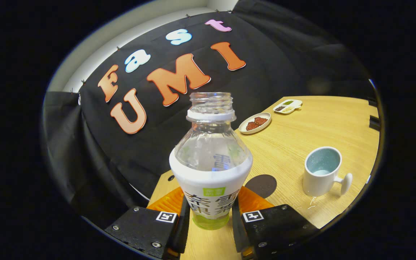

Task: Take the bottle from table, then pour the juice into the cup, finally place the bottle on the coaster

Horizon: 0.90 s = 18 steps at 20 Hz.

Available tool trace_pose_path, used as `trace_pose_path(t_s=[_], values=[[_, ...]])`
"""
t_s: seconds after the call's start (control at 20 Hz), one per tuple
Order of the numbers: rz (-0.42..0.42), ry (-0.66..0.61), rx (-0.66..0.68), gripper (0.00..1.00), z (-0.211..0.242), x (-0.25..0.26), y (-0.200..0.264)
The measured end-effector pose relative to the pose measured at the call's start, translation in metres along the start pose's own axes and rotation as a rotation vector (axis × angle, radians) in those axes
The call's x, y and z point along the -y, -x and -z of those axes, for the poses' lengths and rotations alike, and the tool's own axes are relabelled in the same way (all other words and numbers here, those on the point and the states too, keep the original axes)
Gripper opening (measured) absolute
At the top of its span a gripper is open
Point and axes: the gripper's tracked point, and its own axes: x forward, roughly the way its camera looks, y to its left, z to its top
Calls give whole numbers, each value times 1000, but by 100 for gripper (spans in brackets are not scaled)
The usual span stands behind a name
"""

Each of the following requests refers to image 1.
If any oval plate with red food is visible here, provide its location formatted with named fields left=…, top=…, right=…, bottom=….
left=238, top=112, right=272, bottom=135

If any white divided spice dish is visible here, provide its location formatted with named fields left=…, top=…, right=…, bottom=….
left=273, top=99, right=303, bottom=114

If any clear plastic juice bottle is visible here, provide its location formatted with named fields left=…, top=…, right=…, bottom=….
left=169, top=92, right=254, bottom=230

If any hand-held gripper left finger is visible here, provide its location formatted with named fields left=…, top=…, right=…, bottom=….
left=103, top=186, right=190, bottom=260

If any wooden table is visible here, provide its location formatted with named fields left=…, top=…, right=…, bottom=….
left=147, top=96, right=380, bottom=260

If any black backdrop cloth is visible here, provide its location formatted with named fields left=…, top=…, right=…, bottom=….
left=42, top=0, right=374, bottom=231

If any dark brown round coaster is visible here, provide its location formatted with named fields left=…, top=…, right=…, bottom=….
left=245, top=174, right=277, bottom=199

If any white cup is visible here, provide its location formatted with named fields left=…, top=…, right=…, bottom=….
left=303, top=146, right=353, bottom=197

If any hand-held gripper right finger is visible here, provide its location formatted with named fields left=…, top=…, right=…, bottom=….
left=231, top=186, right=320, bottom=260

